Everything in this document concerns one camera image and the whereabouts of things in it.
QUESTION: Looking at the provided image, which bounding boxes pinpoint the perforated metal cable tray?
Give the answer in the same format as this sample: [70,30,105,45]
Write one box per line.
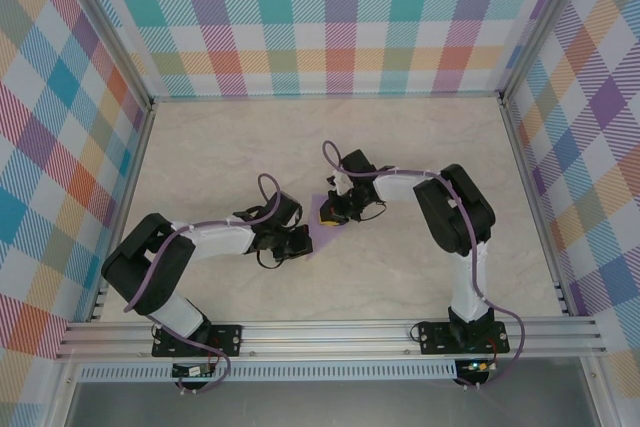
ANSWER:
[79,359,459,382]

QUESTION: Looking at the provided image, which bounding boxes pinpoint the aluminium side rail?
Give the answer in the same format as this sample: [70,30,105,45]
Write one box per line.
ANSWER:
[88,99,157,323]
[499,99,574,317]

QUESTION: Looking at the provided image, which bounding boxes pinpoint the wide aluminium mounting rail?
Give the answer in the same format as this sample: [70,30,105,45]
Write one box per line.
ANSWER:
[54,319,609,361]

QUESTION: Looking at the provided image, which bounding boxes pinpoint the thin aluminium wall rail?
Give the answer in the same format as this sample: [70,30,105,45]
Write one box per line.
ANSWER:
[149,93,504,104]

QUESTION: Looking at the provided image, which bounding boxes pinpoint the purple paper sheet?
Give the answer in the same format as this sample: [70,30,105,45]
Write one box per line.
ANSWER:
[304,193,349,263]

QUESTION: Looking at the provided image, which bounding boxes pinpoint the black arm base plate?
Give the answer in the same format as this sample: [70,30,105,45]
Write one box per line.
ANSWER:
[151,324,245,358]
[417,320,510,356]

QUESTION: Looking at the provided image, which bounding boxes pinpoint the grey metal panel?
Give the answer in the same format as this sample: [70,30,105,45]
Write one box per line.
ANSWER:
[64,380,601,427]

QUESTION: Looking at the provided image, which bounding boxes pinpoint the aluminium corner post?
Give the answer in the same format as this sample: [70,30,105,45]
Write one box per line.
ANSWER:
[497,0,591,103]
[58,0,156,113]

